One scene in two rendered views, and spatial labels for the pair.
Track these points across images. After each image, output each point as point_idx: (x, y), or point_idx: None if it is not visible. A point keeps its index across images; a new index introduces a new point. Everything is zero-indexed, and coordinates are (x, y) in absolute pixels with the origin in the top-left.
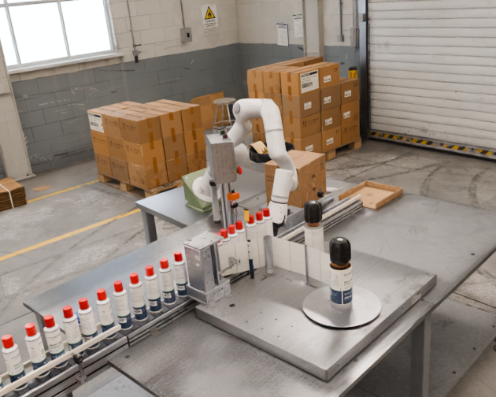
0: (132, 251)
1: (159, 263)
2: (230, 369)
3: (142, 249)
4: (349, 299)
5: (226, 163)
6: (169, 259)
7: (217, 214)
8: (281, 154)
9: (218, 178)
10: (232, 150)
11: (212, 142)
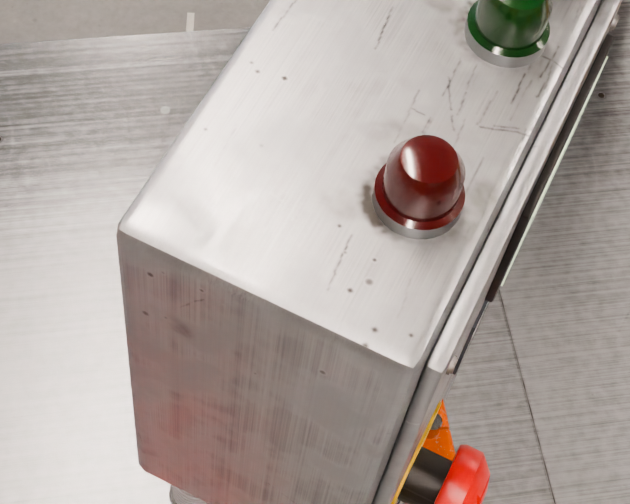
0: None
1: None
2: None
3: (35, 64)
4: None
5: (275, 449)
6: (56, 266)
7: (193, 496)
8: None
9: (168, 462)
10: (390, 431)
11: (161, 213)
